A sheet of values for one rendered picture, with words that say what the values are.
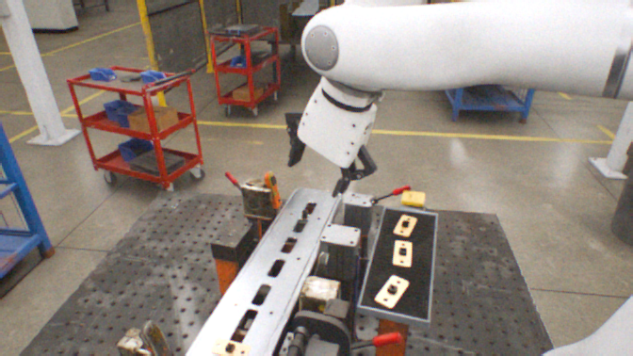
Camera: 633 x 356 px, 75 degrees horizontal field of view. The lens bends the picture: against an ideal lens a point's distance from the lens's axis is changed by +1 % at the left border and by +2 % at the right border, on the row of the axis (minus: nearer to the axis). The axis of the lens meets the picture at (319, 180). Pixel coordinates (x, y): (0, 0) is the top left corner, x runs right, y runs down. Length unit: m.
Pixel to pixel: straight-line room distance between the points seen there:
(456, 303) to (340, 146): 1.05
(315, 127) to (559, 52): 0.32
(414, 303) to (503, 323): 0.71
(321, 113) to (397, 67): 0.19
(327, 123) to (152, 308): 1.12
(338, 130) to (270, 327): 0.58
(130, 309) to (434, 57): 1.36
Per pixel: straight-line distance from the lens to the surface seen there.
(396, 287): 0.87
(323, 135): 0.60
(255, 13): 8.31
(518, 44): 0.46
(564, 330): 2.66
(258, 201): 1.42
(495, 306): 1.60
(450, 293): 1.59
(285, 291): 1.10
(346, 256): 1.09
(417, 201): 1.17
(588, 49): 0.45
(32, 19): 11.45
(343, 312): 0.92
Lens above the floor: 1.78
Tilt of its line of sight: 30 degrees down
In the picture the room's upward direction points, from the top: straight up
